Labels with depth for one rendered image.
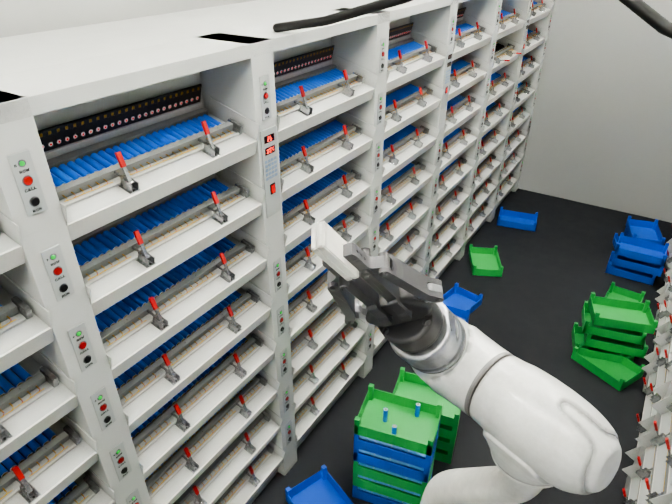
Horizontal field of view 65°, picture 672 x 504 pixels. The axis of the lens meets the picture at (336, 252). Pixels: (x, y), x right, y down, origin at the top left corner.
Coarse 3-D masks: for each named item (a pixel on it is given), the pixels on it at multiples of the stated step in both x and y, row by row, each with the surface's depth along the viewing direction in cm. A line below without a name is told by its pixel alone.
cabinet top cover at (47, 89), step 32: (224, 32) 153; (256, 32) 153; (288, 32) 153; (320, 32) 161; (64, 64) 116; (96, 64) 116; (128, 64) 116; (160, 64) 116; (192, 64) 123; (224, 64) 131; (32, 96) 94; (64, 96) 99; (96, 96) 105
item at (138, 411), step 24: (240, 288) 186; (240, 312) 177; (264, 312) 180; (216, 336) 167; (240, 336) 172; (192, 360) 159; (216, 360) 166; (144, 384) 149; (168, 384) 151; (144, 408) 143
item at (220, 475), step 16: (272, 416) 213; (256, 432) 208; (272, 432) 211; (240, 448) 203; (256, 448) 204; (224, 464) 195; (240, 464) 198; (208, 480) 191; (224, 480) 192; (192, 496) 185; (208, 496) 186
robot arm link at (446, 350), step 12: (444, 312) 66; (444, 324) 66; (456, 324) 67; (444, 336) 65; (456, 336) 66; (396, 348) 67; (432, 348) 65; (444, 348) 65; (456, 348) 67; (408, 360) 66; (420, 360) 65; (432, 360) 65; (444, 360) 66; (456, 360) 68; (432, 372) 68
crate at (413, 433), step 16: (368, 400) 215; (384, 400) 215; (400, 400) 212; (416, 400) 209; (368, 416) 208; (400, 416) 208; (432, 416) 208; (368, 432) 198; (384, 432) 195; (400, 432) 202; (416, 432) 202; (432, 432) 202; (416, 448) 193; (432, 448) 191
